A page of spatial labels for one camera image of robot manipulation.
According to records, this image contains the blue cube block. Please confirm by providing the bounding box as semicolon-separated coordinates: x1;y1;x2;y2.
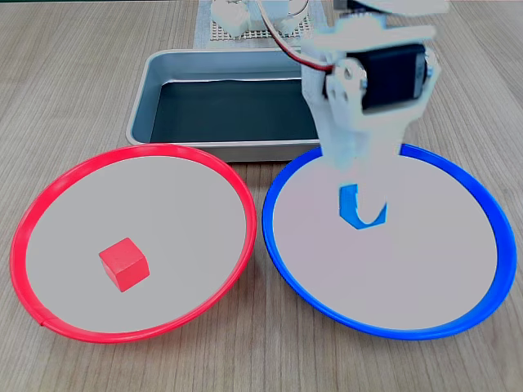
338;183;388;230

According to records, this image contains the red cube block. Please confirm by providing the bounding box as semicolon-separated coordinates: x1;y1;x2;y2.
98;237;150;293

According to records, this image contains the black tray liner mat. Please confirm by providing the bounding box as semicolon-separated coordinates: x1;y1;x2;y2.
150;78;322;144

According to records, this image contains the silver metal tray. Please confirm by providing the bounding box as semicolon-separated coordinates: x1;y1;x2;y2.
125;48;328;163

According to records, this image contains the blue-rimmed white dish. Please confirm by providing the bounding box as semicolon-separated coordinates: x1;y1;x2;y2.
261;143;518;341

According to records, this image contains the white mesh base mat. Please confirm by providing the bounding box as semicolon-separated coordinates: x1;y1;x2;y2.
194;0;328;51

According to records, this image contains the red-rimmed white dish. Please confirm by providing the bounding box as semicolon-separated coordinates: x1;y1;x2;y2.
10;143;257;344

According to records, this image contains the red servo cable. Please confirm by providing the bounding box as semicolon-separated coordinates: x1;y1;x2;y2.
256;0;334;74

